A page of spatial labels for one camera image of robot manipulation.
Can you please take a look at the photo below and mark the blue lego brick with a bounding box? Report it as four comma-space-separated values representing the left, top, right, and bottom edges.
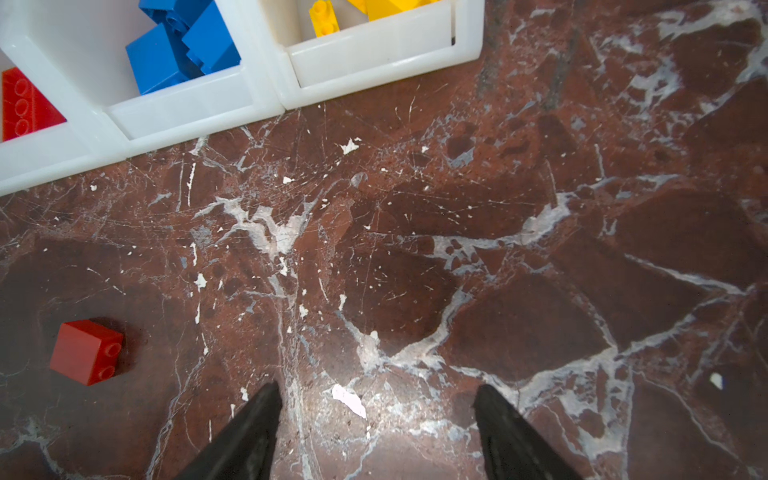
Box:
182, 1, 241, 75
139, 0, 211, 34
126, 23, 203, 95

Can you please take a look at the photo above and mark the middle white bin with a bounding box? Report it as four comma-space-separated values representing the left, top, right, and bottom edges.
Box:
1, 1, 285, 156

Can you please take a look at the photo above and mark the small yellow round lego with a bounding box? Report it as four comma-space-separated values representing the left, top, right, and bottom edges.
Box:
309, 0, 340, 38

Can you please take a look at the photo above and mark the blue lego brick top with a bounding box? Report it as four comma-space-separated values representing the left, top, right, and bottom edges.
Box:
139, 0, 211, 34

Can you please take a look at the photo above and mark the right white bin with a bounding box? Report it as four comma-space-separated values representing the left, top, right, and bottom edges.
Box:
238, 1, 485, 109

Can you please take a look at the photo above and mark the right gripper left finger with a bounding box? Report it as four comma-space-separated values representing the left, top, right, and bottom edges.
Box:
175, 382, 282, 479

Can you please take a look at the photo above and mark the red eight-stud lego brick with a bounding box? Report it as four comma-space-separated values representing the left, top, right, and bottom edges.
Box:
2, 68, 66, 141

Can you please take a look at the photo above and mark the left white bin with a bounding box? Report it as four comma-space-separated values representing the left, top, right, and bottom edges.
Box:
1, 34, 128, 195

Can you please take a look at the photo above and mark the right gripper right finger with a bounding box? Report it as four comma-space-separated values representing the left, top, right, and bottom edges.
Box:
473, 384, 582, 480

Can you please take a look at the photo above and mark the red lego brick square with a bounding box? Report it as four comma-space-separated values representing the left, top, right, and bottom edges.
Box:
49, 320, 124, 386

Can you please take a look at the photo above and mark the white bin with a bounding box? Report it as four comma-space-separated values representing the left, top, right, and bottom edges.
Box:
238, 1, 485, 109
1, 34, 128, 195
1, 1, 285, 156

